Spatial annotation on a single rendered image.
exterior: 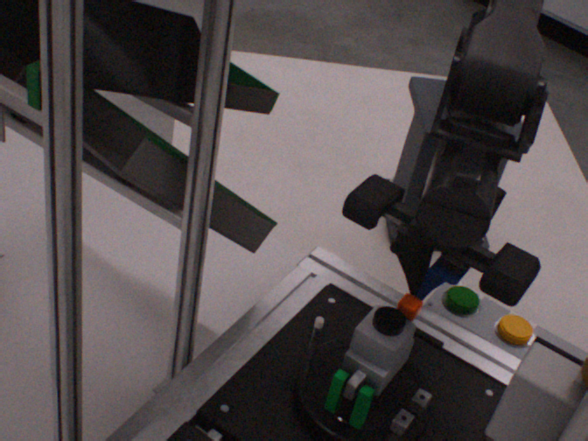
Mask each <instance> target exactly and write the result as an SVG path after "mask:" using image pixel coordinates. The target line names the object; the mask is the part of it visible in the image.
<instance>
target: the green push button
mask: <svg viewBox="0 0 588 441"><path fill-rule="evenodd" d="M445 302H446V303H447V305H448V306H449V307H450V308H451V309H452V310H454V311H455V312H456V313H458V314H463V315H470V314H473V312H476V311H477V309H478V307H479V305H480V298H479V296H478V294H477V293H476V292H474V291H473V290H471V289H469V288H467V287H464V286H454V287H451V288H450V289H449V290H448V291H447V294H446V296H445Z"/></svg>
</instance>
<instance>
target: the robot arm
mask: <svg viewBox="0 0 588 441"><path fill-rule="evenodd" d="M543 1H544V0H490V3H489V5H488V7H486V9H485V10H480V11H478V12H475V13H473V14H472V19H471V22H470V24H469V28H467V26H463V28H462V31H461V33H460V36H459V39H458V45H457V48H456V51H455V53H454V56H453V61H452V63H451V68H450V69H451V70H450V72H449V75H448V79H446V82H445V84H444V90H443V93H442V96H441V99H440V102H439V104H438V108H437V113H436V116H435V119H434V123H433V125H432V128H431V130H430V134H429V136H431V137H434V138H437V139H439V141H438V144H437V149H436V153H435V156H434V158H433V161H432V164H431V168H430V170H429V173H428V176H427V179H426V182H425V185H424V186H423V187H422V188H421V189H420V192H419V194H418V198H419V199H420V202H419V205H418V208H417V209H415V208H413V207H411V206H408V205H406V204H404V203H403V197H404V194H405V189H403V188H402V187H400V186H399V185H396V184H394V183H392V182H390V180H388V179H386V178H383V177H381V176H379V175H377V174H374V175H372V176H368V177H367V178H366V179H365V180H364V182H362V183H361V184H360V185H359V186H358V187H355V188H354V189H353V190H352V191H351V192H350V193H349V194H348V195H347V198H346V200H345V203H344V206H343V207H342V211H341V213H342V215H344V217H346V218H348V219H349V220H350V221H353V222H355V223H358V225H360V226H361V227H363V228H365V229H367V230H370V229H374V228H376V227H377V225H378V220H379V219H380V218H381V217H383V218H385V219H388V220H390V221H393V222H394V223H396V225H397V226H399V228H398V229H397V230H396V232H397V234H396V238H395V240H394V241H393V242H392V243H391V245H390V250H391V252H393V254H395V255H396V256H397V259H398V261H399V263H400V264H401V265H402V270H403V272H404V274H405V276H406V280H407V285H408V287H409V293H410V294H412V295H413V296H416V298H419V299H420V300H422V301H423V300H424V299H425V298H426V296H427V295H428V294H429V293H431V292H432V291H433V290H435V289H436V288H437V287H438V286H440V285H442V284H445V282H447V283H448V284H450V285H456V284H458V283H459V281H460V280H461V279H462V278H463V277H464V275H465V274H466V273H467V271H468V270H469V269H470V268H471V267H472V268H473V269H474V270H477V271H478V272H480V273H483V274H482V277H481V279H480V280H479V288H480V290H481V291H482V292H484V293H486V294H487V295H489V296H490V297H493V298H494V299H496V300H498V301H500V302H501V303H503V304H504V305H508V306H511V307H513V306H516V305H517V304H518V303H519V301H520V300H521V297H523V296H524V294H525V293H526V291H527V290H528V288H529V287H530V285H531V284H532V282H533V281H534V280H535V278H536V276H537V274H539V272H540V270H541V267H542V265H541V263H540V260H539V258H537V257H535V256H533V255H532V254H531V253H529V252H528V251H526V250H524V249H522V248H518V247H516V246H515V245H513V244H511V243H508V242H507V243H505V244H504V246H503V247H502V248H501V249H499V251H498V252H497V253H494V252H493V251H491V250H488V249H486V248H483V247H481V246H482V244H483V242H484V241H483V240H482V238H483V237H484V236H485V235H486V233H487V231H488V229H489V226H491V220H492V219H493V217H494V216H495V214H496V212H497V210H498V207H499V206H500V204H501V202H502V200H503V199H504V197H505V195H507V192H505V191H504V190H503V189H501V188H500V187H498V183H499V176H498V170H499V169H500V166H501V161H502V159H503V158H505V159H509V160H512V161H515V162H518V163H520V161H521V158H522V156H523V153H524V151H525V147H526V145H527V146H532V144H533V143H534V141H535V138H536V132H537V129H538V126H539V123H540V120H542V116H543V111H544V108H545V105H546V101H547V98H548V95H549V92H548V91H547V89H546V87H547V83H548V82H547V81H546V77H544V76H541V75H539V74H540V71H541V66H542V63H543V56H544V52H546V49H545V45H544V43H543V41H542V37H541V35H540V33H539V31H538V30H537V25H538V20H539V17H540V14H541V10H542V7H543ZM444 107H446V108H448V111H449V115H448V116H447V118H446V120H445V119H442V118H441V116H442V114H443V111H444ZM522 116H525V117H523V122H522V125H521V130H520V135H519V137H518V141H515V136H514V134H511V133H508V132H507V131H506V128H505V125H508V126H512V127H514V126H515V125H516V124H518V123H519V122H520V121H521V118H522ZM504 124H505V125H504ZM434 248H436V249H438V250H440V251H441V256H440V257H439V258H438V259H437V260H436V261H435V262H434V263H433V264H432V265H431V258H432V255H433V251H434ZM429 265H431V266H430V269H429Z"/></svg>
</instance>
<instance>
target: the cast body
mask: <svg viewBox="0 0 588 441"><path fill-rule="evenodd" d="M416 329H417V325H415V324H414V323H412V322H411V321H409V320H407V319H406V318H405V316H404V315H403V313H402V311H399V310H398V309H396V308H395V307H391V306H383V305H381V304H377V305H376V306H375V307H374V309H373V310H371V312H370V313H369V314H368V315H367V316H366V317H365V318H364V319H363V320H362V321H361V322H360V323H359V324H358V325H357V326H356V328H355V329H354V332H353V337H352V341H351V344H350V349H349V350H348V351H347V352H346V355H345V359H343V361H342V364H341V369H343V371H345V372H347V373H348V374H350V376H349V381H348V382H347V384H346V390H345V393H343V396H345V397H347V398H348V399H350V400H353V399H354V397H355V396H356V395H357V394H358V392H360V390H361V389H362V387H363V386H364V384H365V383H366V384H367V385H368V386H369V387H370V388H371V389H375V393H374V394H375V395H376V396H378V395H379V394H380V393H381V392H382V391H383V390H384V389H385V388H386V385H387V384H389V382H390V381H391V380H392V379H393V377H394V376H395V375H396V373H397V372H398V370H399V369H400V367H402V366H403V365H404V363H405V362H406V361H407V360H408V358H409V355H410V351H411V348H412V347H413V344H414V339H413V338H412V337H413V334H414V332H415V330H416Z"/></svg>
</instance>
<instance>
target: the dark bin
mask: <svg viewBox="0 0 588 441"><path fill-rule="evenodd" d="M200 39H201V32H200V28H199V27H198V26H197V24H196V22H195V20H194V18H193V17H191V16H188V15H185V13H183V14H180V12H177V11H174V10H168V9H164V8H161V7H157V6H155V5H150V4H147V3H141V2H138V1H134V0H83V87H84V88H87V89H94V90H100V91H106V92H113V93H119V94H125V95H137V96H144V97H150V98H157V99H163V100H169V101H176V102H188V103H194V95H195V85H196V75H197V66H198V57H199V54H200ZM0 46H1V47H2V48H3V50H4V51H6V52H7V53H8V54H10V55H11V56H12V57H13V58H15V59H16V60H18V61H19V62H20V63H21V64H23V65H25V66H26V67H27V65H29V64H31V63H32V62H35V61H37V60H40V59H41V47H40V22H39V0H0ZM279 95H280V93H278V92H277V91H276V90H275V89H273V88H271V87H269V86H267V85H266V84H264V83H263V82H261V81H260V80H258V79H257V78H256V77H255V76H253V75H252V74H250V73H248V72H246V71H245V70H242V69H241V68H239V67H238V66H237V65H235V64H234V62H232V61H231V60H230V68H229V69H228V75H227V89H226V97H225V104H224V108H226V109H232V110H238V111H245V112H251V113H257V114H264V115H269V114H270V112H271V110H273V108H274V106H275V104H276V102H277V99H278V97H279Z"/></svg>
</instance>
